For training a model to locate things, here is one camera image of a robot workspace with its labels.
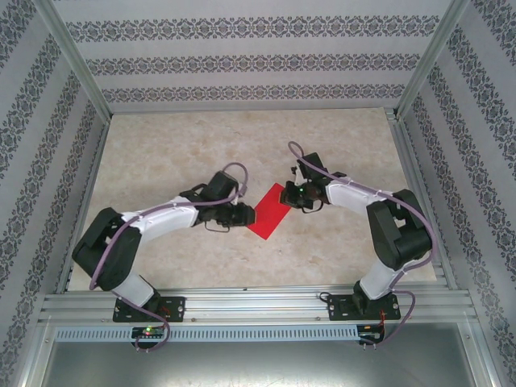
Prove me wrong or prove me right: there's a red paper sheet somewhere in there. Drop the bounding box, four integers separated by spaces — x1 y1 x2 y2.
245 182 293 241

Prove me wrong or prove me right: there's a grey metal sheet panel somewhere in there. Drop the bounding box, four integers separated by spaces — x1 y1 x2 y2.
38 322 495 387

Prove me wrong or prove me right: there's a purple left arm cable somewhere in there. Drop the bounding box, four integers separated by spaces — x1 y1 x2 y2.
89 162 249 354

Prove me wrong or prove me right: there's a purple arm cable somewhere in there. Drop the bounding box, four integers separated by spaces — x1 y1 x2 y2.
89 162 249 354
286 140 440 351

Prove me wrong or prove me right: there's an aluminium mounting rail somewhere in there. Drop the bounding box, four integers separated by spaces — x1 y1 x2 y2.
38 284 481 323

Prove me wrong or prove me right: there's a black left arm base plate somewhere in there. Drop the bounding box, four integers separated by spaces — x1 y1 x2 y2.
112 296 187 324

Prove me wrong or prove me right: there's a grey slotted cable duct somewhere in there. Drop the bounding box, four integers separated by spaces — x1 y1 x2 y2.
54 324 360 342

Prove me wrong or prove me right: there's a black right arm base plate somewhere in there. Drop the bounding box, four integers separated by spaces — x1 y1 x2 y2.
327 293 401 323

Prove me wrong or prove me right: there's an aluminium side rail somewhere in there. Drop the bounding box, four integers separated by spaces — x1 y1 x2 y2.
54 116 112 293
393 116 459 290

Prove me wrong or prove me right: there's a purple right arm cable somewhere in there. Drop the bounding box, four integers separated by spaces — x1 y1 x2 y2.
286 140 440 351

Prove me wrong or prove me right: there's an aluminium frame post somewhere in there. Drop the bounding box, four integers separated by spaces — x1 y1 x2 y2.
397 0 472 118
38 0 114 119

